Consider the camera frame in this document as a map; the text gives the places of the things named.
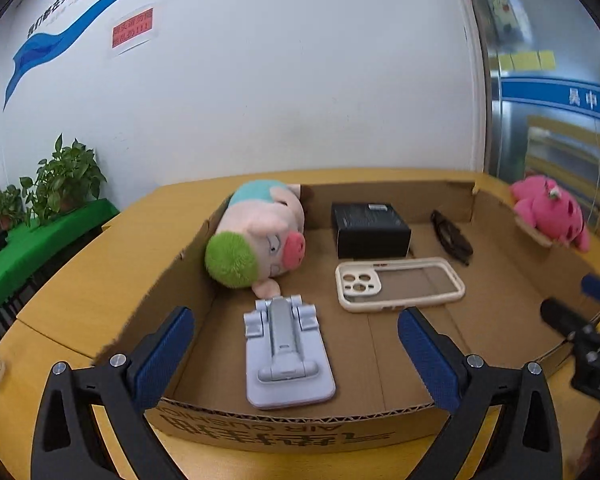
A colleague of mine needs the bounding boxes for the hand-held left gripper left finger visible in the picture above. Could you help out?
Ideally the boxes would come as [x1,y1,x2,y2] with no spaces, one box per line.
[30,306,196,480]

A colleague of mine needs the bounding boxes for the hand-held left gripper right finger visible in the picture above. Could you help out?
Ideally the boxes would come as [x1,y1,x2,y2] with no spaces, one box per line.
[397,306,566,480]

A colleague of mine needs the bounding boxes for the shallow cardboard box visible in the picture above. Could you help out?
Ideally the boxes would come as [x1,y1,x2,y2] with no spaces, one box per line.
[91,175,600,455]

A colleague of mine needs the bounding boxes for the beige clear phone case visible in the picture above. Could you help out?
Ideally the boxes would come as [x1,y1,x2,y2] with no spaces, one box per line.
[335,257,466,313]

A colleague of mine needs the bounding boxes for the light purple phone stand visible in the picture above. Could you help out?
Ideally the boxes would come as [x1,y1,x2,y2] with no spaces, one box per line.
[243,295,337,409]

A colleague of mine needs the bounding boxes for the black sunglasses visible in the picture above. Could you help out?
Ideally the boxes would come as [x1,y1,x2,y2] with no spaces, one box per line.
[430,209,474,267]

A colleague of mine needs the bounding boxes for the black product box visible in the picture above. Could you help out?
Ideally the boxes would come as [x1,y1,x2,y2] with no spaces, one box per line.
[331,202,412,260]

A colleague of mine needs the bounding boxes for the pink plush toy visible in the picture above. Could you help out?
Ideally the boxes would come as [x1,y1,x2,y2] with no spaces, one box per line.
[510,175,592,253]

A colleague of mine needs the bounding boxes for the pig plush toy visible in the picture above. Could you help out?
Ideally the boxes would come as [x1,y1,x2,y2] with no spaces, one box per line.
[205,181,307,298]

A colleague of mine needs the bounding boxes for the glass door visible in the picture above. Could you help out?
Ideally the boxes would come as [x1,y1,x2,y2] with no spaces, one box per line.
[472,0,600,241]

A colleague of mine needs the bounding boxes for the large potted plant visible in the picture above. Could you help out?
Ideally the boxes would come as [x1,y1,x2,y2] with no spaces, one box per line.
[20,133,108,226]

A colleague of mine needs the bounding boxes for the small potted plant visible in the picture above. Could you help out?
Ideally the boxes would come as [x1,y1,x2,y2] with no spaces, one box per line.
[0,182,31,233]

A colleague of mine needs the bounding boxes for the cartoon door sticker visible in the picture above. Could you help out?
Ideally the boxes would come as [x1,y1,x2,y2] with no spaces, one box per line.
[482,0,533,48]

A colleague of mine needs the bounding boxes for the red and white wall sign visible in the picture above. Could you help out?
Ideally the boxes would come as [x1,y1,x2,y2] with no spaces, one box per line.
[105,2,161,58]

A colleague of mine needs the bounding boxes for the blue ribbon wall decal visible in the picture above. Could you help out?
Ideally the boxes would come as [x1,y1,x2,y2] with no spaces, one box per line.
[2,0,391,111]

